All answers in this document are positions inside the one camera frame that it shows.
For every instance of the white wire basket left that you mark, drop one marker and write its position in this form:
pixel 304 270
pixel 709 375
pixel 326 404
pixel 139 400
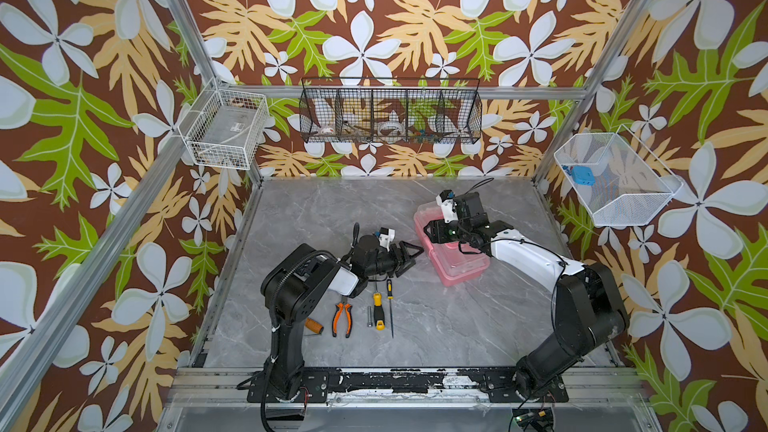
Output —
pixel 222 128

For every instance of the blue object in basket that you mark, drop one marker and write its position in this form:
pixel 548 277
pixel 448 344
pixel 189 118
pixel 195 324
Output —
pixel 582 175

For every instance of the orange handled pliers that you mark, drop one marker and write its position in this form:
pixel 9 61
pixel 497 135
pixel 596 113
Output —
pixel 342 323

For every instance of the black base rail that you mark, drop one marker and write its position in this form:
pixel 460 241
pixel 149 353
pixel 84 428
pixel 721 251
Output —
pixel 316 385

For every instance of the yellow black nut driver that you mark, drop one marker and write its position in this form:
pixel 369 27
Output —
pixel 378 310

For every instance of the thin black yellow screwdriver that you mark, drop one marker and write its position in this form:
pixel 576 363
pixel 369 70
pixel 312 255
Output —
pixel 390 297

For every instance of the black wire basket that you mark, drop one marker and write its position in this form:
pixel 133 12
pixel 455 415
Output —
pixel 390 110

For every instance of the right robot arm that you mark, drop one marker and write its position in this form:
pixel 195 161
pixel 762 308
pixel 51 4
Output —
pixel 586 308

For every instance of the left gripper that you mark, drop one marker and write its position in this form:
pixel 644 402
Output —
pixel 401 269

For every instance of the aluminium frame post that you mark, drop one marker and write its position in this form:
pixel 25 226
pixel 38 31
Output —
pixel 200 58

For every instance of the white wire basket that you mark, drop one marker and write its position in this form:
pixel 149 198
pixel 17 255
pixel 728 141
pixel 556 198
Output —
pixel 222 128
pixel 633 185

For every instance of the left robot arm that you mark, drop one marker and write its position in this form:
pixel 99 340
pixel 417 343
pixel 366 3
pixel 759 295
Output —
pixel 293 289

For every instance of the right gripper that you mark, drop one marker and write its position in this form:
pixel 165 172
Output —
pixel 438 231

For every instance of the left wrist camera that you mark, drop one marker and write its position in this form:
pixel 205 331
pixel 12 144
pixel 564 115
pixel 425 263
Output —
pixel 386 237

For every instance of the pink plastic tool box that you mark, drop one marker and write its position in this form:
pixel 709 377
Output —
pixel 453 266

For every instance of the white wire basket right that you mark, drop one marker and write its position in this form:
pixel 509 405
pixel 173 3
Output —
pixel 633 185

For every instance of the orange handled screwdriver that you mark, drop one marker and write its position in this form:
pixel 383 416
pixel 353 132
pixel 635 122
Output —
pixel 313 326

